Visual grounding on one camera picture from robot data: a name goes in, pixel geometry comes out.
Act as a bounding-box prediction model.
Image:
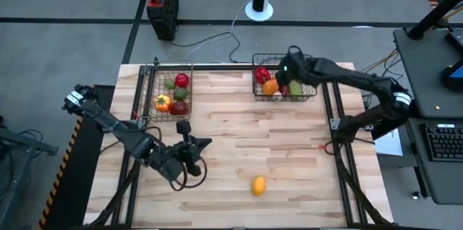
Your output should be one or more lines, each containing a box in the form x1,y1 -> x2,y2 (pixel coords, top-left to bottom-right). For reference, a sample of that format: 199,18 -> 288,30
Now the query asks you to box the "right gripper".
276,46 -> 316,88

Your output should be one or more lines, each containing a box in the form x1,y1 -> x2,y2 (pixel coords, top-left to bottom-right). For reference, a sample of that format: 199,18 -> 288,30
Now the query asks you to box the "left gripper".
158,120 -> 213,182

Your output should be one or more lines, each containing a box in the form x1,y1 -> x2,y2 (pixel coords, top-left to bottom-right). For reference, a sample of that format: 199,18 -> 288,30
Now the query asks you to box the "orange bell pepper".
262,79 -> 280,97

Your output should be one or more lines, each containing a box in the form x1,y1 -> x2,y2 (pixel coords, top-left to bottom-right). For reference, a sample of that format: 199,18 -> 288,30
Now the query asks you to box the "red bell pepper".
254,66 -> 272,85

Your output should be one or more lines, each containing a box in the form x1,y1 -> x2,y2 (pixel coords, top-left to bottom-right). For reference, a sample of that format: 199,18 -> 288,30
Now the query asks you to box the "dark red apple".
169,100 -> 190,116

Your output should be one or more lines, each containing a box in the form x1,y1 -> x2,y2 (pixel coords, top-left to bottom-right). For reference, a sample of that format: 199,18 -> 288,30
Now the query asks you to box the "small orange pumpkin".
153,94 -> 173,113

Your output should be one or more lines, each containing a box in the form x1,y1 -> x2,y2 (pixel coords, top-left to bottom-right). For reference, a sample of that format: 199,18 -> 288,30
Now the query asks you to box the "yellow lemon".
251,174 -> 267,197

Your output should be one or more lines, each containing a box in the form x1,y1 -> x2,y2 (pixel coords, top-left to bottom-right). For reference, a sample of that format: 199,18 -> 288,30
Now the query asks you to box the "white paper sheet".
373,127 -> 404,158

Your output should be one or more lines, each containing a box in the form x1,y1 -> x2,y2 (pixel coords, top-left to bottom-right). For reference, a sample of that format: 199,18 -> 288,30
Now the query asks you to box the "red black battery box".
146,0 -> 180,41

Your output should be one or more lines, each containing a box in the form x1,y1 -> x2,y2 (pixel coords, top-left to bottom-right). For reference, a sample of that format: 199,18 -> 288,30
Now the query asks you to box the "black mat with hazard stripe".
35,84 -> 120,230

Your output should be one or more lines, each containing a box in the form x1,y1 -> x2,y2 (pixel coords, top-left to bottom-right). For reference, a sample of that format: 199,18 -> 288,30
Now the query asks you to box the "grey side desk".
393,27 -> 463,205

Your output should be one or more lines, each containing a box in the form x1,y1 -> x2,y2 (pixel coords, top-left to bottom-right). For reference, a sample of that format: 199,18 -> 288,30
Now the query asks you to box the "black stand pole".
407,0 -> 463,41

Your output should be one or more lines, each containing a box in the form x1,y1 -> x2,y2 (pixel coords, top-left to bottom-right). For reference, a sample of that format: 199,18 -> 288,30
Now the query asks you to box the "black device with blue screen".
440,29 -> 463,93

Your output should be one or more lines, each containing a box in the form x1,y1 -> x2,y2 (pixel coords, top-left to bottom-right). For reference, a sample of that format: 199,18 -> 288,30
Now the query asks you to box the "black keyboard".
421,122 -> 463,163

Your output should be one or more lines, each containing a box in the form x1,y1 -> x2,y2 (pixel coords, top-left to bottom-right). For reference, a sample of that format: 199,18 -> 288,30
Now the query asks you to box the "black wire basket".
142,59 -> 195,123
251,52 -> 318,103

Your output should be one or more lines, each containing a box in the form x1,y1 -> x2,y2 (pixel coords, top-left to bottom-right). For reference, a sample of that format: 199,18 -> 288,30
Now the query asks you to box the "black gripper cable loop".
169,156 -> 208,192

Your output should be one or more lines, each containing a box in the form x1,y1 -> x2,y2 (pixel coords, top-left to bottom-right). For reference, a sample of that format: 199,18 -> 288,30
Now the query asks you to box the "white floor cable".
180,0 -> 251,61

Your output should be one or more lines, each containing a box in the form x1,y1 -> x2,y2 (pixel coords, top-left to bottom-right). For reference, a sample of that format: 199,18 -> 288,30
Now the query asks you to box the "grey metal frame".
0,114 -> 61,209

